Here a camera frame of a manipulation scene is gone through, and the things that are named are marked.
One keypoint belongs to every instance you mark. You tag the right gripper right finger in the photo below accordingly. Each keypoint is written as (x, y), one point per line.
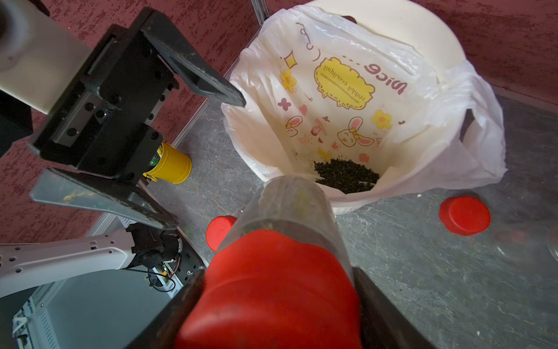
(382, 325)

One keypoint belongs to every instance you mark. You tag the yellow pencil cup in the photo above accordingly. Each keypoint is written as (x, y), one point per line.
(170, 165)

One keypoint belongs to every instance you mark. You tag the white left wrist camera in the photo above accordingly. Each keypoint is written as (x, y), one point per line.
(39, 58)

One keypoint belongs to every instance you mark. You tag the cream plastic trash bin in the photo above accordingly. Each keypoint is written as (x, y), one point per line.
(406, 22)

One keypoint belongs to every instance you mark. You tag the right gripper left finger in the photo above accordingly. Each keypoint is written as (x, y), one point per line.
(163, 330)

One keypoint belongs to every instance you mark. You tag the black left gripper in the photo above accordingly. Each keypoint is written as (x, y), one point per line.
(102, 122)

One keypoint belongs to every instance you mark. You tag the white printed bin liner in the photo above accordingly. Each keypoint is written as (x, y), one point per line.
(319, 87)

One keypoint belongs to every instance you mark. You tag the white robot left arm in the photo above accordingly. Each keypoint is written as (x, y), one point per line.
(24, 267)

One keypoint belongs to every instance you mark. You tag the dark tea leaves pile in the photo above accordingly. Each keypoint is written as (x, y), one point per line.
(346, 176)

